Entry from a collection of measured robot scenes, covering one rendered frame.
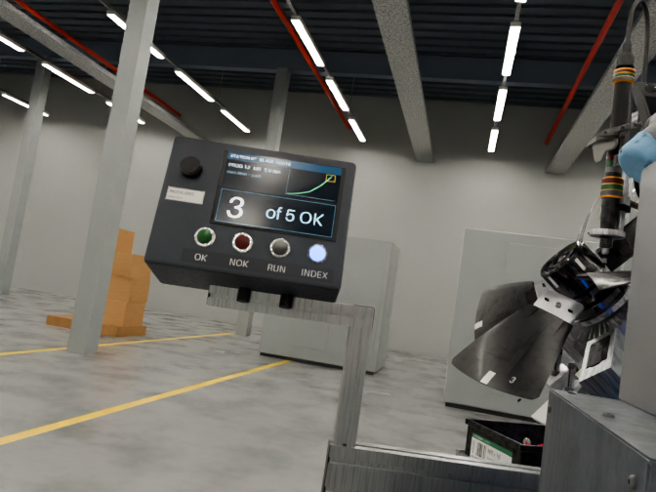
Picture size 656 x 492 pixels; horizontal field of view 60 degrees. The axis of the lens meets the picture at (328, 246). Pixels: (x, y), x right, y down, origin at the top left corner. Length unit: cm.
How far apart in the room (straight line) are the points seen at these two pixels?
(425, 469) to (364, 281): 761
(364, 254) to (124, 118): 377
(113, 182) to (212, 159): 625
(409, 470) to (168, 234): 46
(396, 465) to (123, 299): 836
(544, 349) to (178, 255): 81
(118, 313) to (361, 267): 366
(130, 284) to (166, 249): 826
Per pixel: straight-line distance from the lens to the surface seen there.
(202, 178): 81
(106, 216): 702
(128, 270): 902
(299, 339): 863
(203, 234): 77
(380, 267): 840
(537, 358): 127
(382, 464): 85
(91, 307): 702
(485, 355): 129
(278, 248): 75
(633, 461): 42
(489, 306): 162
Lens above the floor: 107
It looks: 5 degrees up
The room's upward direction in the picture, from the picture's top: 8 degrees clockwise
